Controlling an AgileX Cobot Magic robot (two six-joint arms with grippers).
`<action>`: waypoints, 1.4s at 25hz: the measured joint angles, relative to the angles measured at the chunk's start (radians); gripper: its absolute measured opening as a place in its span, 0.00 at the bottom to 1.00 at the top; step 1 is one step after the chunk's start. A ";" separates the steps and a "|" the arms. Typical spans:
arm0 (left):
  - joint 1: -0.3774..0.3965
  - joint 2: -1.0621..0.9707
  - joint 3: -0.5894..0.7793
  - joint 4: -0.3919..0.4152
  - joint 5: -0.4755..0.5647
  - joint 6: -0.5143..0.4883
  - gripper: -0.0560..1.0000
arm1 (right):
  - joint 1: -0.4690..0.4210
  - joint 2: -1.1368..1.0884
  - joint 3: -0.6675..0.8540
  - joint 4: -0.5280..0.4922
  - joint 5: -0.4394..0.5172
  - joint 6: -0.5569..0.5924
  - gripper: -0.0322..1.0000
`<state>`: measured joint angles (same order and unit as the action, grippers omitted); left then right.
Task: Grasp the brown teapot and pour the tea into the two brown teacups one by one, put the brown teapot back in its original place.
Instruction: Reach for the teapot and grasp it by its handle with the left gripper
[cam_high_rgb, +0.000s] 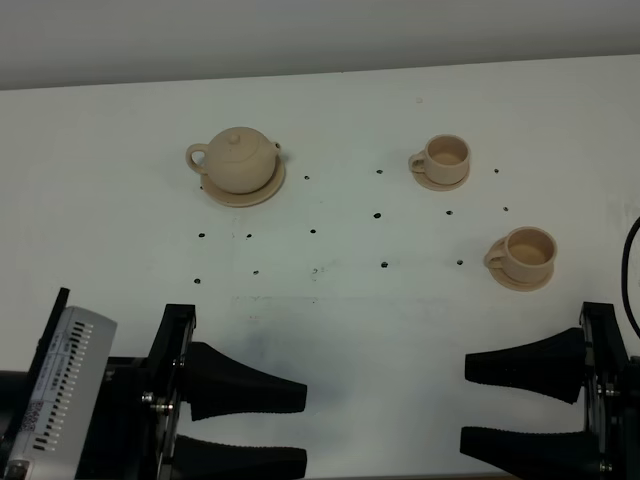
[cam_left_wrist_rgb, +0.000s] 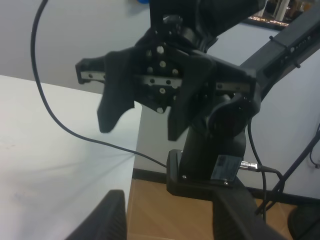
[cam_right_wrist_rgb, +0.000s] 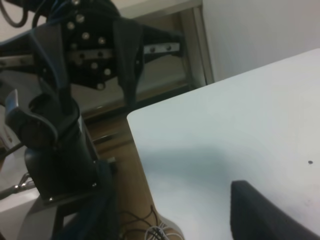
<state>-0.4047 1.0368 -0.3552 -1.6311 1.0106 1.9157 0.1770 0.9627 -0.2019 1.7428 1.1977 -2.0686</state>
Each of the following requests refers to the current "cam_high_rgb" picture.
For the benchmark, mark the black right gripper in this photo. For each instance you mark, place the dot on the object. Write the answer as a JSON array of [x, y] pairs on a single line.
[[555, 367]]

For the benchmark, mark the near beige cup saucer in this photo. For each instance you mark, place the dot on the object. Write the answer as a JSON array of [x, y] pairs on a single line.
[[520, 286]]

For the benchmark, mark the near beige teacup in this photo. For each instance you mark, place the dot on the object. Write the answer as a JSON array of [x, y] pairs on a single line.
[[525, 256]]

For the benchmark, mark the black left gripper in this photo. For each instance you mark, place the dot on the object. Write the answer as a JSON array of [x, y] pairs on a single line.
[[133, 426]]

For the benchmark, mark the beige teapot saucer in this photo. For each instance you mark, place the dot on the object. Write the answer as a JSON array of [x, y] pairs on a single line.
[[259, 196]]

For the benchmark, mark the beige teacup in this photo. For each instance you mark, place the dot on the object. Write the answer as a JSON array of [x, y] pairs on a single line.
[[442, 153], [525, 256]]

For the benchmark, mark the far beige teacup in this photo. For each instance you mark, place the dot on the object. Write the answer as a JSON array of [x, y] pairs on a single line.
[[442, 153]]

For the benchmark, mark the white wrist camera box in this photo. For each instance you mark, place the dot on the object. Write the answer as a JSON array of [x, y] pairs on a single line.
[[52, 431]]

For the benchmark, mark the beige ceramic teapot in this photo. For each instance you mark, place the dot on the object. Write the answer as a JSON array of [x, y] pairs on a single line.
[[238, 160]]

